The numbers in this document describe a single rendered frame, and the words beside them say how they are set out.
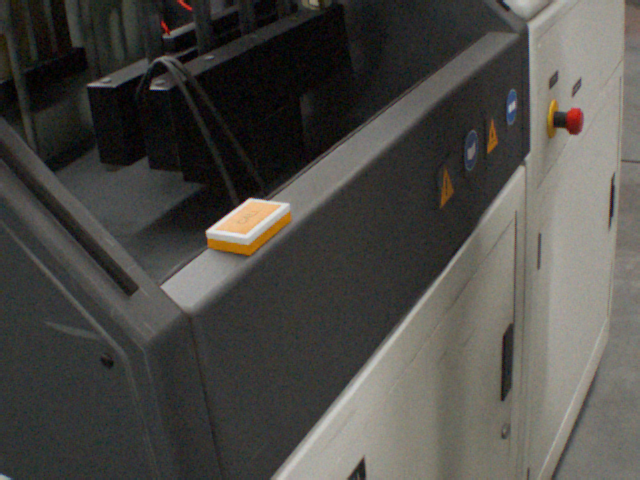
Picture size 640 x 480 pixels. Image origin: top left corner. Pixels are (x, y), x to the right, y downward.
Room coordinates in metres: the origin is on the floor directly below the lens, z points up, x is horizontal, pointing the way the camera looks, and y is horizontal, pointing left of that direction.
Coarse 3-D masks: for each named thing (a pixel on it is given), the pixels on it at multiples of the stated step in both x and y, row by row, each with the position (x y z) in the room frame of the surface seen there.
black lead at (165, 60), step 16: (176, 64) 0.66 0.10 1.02; (144, 80) 0.70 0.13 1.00; (176, 80) 0.64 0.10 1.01; (192, 80) 0.65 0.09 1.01; (144, 96) 0.72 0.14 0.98; (144, 112) 0.74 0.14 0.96; (192, 112) 0.63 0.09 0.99; (224, 128) 0.64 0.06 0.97; (208, 144) 0.62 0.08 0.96; (224, 176) 0.61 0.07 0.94; (256, 176) 0.63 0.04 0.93
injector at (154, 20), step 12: (144, 0) 0.78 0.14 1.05; (156, 0) 0.79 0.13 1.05; (144, 12) 0.79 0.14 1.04; (156, 12) 0.79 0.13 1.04; (144, 24) 0.79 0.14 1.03; (156, 24) 0.79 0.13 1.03; (144, 36) 0.79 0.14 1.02; (156, 36) 0.79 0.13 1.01; (156, 48) 0.79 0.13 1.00; (156, 72) 0.79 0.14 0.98
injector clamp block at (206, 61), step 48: (192, 48) 0.87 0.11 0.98; (240, 48) 0.85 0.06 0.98; (288, 48) 0.91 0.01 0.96; (336, 48) 1.00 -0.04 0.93; (96, 96) 0.77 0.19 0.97; (192, 96) 0.76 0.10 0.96; (240, 96) 0.82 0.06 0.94; (288, 96) 0.90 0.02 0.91; (144, 144) 0.78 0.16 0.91; (192, 144) 0.75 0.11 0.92; (240, 144) 0.84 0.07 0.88; (288, 144) 0.89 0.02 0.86
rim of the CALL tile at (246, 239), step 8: (248, 200) 0.51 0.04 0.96; (256, 200) 0.51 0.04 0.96; (264, 200) 0.51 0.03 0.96; (240, 208) 0.50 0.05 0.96; (280, 208) 0.49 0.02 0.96; (288, 208) 0.50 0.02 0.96; (272, 216) 0.48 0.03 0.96; (280, 216) 0.49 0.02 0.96; (216, 224) 0.48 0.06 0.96; (264, 224) 0.47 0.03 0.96; (272, 224) 0.48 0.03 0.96; (208, 232) 0.47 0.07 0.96; (216, 232) 0.47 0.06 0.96; (224, 232) 0.47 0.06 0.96; (248, 232) 0.46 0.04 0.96; (256, 232) 0.46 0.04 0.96; (224, 240) 0.46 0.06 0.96; (232, 240) 0.46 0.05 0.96; (240, 240) 0.46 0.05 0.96; (248, 240) 0.46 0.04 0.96
